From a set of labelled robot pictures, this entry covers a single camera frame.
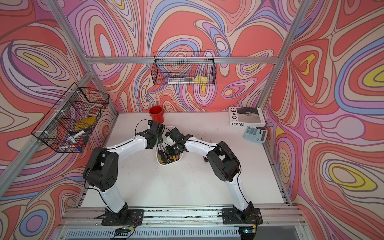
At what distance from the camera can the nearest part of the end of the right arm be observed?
0.72m

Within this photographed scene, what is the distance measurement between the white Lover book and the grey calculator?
3 centimetres

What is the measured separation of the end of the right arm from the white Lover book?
503mm

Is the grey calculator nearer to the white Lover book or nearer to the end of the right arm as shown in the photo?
the white Lover book

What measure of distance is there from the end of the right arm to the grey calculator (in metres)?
0.52

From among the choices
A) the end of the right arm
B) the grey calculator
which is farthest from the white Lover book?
the end of the right arm

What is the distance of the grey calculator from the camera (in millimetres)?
1030

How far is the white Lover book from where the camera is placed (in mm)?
1108
